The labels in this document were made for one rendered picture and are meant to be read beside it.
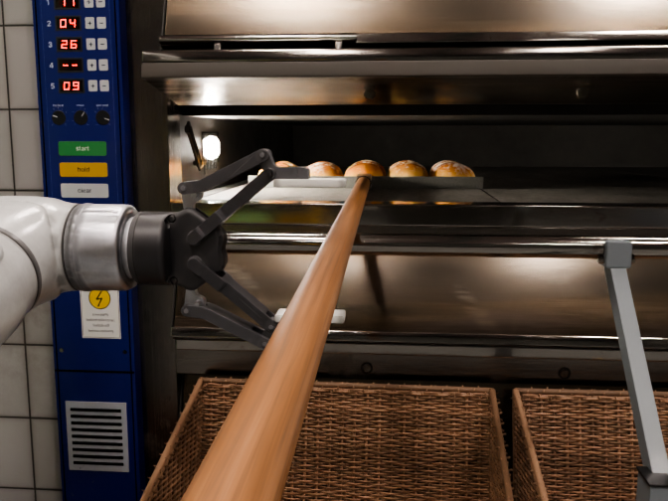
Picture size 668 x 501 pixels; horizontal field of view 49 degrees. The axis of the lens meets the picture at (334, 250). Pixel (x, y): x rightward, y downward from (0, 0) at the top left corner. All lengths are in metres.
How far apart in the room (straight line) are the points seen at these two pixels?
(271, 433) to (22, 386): 1.34
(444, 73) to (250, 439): 0.97
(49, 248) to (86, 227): 0.04
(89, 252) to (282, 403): 0.48
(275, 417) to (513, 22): 1.12
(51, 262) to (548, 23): 0.92
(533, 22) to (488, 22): 0.07
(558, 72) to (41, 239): 0.80
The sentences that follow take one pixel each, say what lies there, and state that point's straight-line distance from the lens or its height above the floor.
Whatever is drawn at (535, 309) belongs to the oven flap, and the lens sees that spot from 1.38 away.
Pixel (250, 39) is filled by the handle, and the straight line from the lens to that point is 1.26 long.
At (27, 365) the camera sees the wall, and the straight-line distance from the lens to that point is 1.57.
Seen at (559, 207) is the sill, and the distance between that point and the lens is 1.36.
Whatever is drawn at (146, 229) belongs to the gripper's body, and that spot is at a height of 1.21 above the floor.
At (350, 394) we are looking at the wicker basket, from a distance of 1.37.
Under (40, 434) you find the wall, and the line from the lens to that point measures 1.61.
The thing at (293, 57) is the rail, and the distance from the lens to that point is 1.20.
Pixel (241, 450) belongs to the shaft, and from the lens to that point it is 0.25.
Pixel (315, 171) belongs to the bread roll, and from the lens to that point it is 1.74.
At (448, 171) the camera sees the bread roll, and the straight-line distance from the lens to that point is 1.74.
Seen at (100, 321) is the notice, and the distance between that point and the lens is 1.45.
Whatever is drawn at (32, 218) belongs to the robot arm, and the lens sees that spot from 0.76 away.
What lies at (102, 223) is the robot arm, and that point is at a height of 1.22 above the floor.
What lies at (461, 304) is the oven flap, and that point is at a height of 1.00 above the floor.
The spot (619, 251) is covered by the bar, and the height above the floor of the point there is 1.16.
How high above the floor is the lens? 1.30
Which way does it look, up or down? 9 degrees down
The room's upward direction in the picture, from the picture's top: straight up
